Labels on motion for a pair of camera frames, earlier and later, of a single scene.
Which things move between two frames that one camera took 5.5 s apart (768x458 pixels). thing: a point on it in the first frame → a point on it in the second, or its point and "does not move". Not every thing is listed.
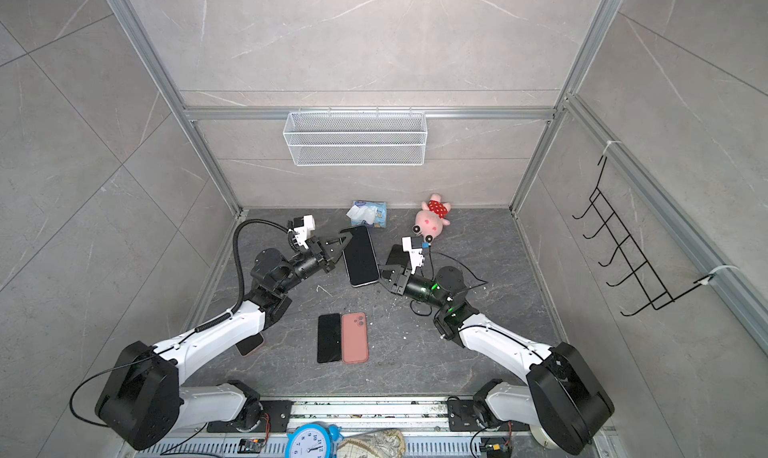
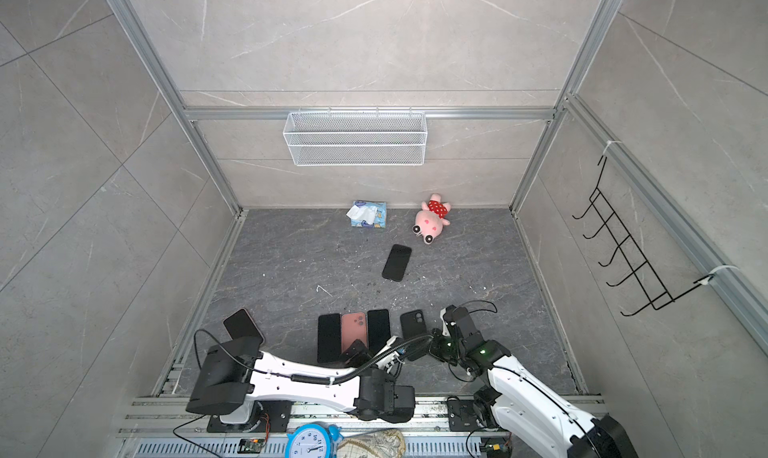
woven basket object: [385, 443] does not move
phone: [329, 348] does not move
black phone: [398, 256] does not move
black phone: [360, 258] → [378, 329]
